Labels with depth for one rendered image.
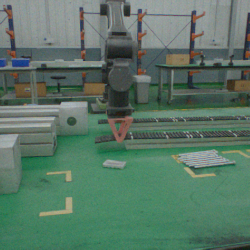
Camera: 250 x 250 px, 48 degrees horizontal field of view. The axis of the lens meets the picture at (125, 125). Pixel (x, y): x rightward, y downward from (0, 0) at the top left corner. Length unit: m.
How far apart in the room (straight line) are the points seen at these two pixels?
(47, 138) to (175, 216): 0.40
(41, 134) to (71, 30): 7.74
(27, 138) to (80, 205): 0.30
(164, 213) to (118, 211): 0.08
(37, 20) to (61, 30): 0.69
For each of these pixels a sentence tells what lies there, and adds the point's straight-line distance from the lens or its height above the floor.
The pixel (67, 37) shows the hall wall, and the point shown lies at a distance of 8.46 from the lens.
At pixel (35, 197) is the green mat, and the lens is 0.57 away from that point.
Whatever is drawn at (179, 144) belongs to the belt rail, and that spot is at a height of 0.79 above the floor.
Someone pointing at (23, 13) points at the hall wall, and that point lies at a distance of 8.55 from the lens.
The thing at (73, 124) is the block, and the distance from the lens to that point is 0.94.
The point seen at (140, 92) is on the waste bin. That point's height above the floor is 0.23.
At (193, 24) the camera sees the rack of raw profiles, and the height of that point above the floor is 1.83.
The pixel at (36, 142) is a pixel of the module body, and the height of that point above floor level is 0.82.
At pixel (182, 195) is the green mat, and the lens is 0.56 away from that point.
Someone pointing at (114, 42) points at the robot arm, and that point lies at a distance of 0.74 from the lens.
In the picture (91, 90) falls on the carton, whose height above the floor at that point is 0.31.
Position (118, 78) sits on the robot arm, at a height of 0.98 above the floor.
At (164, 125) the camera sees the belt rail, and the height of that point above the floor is 0.79.
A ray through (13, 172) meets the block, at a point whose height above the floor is 0.82.
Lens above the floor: 1.04
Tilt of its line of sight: 15 degrees down
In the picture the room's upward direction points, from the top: straight up
